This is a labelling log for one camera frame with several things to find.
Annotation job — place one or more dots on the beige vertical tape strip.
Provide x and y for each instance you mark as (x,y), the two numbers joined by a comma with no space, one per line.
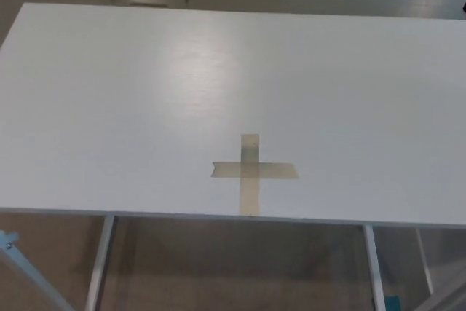
(249,194)

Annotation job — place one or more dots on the thin white table leg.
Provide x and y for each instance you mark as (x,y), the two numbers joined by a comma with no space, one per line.
(425,263)

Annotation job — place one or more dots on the teal object on floor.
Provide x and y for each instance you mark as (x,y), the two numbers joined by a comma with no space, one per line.
(394,303)

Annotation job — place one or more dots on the light blue metal frame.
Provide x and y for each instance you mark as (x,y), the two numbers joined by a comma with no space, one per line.
(22,271)

